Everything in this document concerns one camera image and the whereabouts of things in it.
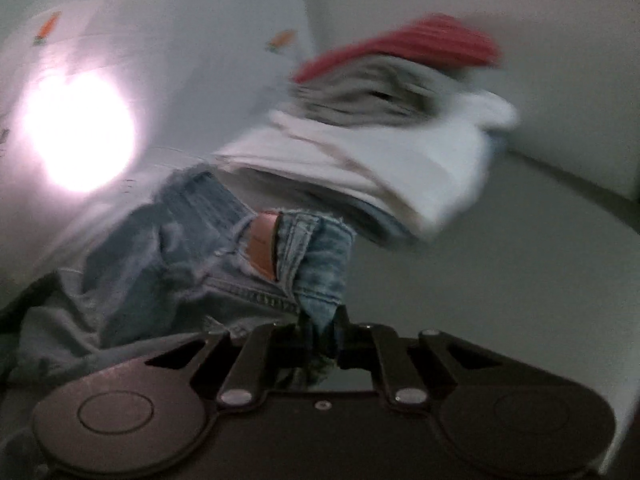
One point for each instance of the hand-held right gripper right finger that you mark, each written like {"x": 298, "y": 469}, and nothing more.
{"x": 390, "y": 360}

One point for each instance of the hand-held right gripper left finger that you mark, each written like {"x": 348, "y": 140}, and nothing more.
{"x": 260, "y": 355}

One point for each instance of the blue jeans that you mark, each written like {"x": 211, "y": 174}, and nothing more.
{"x": 175, "y": 260}

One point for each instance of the light blue folded garment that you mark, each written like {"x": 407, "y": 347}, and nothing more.
{"x": 387, "y": 225}

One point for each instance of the white folded garment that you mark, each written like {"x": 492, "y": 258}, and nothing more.
{"x": 440, "y": 170}

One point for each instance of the grey folded garment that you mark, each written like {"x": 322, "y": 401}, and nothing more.
{"x": 360, "y": 90}

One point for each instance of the red striped garment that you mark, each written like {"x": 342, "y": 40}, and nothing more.
{"x": 415, "y": 47}

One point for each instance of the carrot print sheet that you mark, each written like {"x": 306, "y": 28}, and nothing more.
{"x": 175, "y": 35}

